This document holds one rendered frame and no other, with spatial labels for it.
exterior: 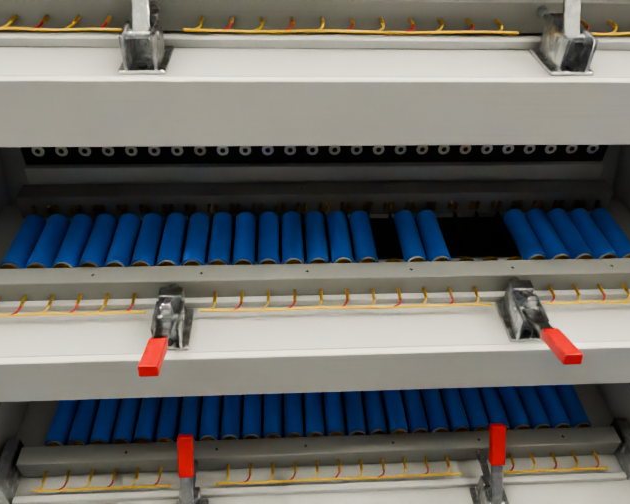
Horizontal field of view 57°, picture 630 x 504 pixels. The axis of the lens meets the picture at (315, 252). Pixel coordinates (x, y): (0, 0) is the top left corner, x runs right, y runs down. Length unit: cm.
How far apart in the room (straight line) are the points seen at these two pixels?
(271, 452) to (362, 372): 15
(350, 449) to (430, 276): 19
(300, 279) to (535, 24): 25
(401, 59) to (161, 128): 16
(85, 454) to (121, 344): 17
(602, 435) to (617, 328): 16
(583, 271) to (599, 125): 13
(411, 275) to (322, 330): 8
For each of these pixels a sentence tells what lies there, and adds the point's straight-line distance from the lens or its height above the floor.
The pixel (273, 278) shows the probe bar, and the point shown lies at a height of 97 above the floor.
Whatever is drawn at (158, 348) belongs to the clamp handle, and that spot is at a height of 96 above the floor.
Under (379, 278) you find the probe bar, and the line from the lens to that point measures 45.
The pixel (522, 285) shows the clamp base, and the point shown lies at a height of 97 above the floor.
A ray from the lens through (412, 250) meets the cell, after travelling 49.
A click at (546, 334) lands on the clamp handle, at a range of 43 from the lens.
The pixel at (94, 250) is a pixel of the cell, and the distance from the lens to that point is 50.
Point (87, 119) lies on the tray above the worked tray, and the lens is 39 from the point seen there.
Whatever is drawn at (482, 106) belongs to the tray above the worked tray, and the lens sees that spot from 39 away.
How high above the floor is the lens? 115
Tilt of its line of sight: 22 degrees down
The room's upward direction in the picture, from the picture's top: straight up
